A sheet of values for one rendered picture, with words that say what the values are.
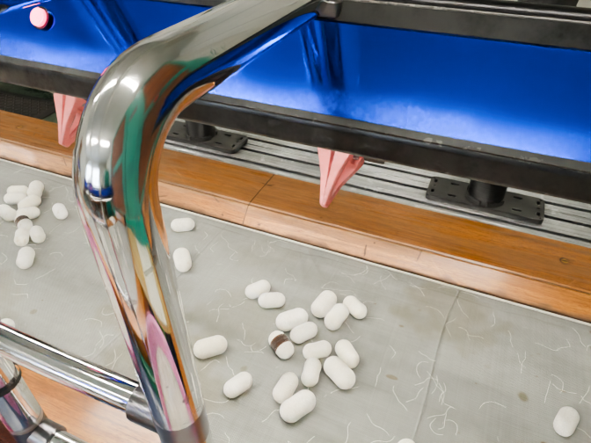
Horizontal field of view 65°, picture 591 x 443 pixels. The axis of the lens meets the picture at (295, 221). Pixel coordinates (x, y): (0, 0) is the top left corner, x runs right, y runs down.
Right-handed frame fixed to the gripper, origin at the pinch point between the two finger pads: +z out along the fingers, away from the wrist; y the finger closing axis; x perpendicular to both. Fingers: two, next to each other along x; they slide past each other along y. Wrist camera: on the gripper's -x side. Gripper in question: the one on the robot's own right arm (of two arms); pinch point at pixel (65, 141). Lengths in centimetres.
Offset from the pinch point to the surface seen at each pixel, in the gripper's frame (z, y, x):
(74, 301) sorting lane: 20.6, 18.7, -7.5
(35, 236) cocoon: 14.9, 6.5, -4.7
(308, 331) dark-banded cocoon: 15.1, 46.9, -5.0
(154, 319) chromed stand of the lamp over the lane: 14, 50, -41
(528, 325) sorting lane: 7, 69, 4
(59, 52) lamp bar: 2.1, 33.4, -34.7
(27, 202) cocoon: 10.9, -0.6, -1.5
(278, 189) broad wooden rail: -2.6, 32.8, 8.8
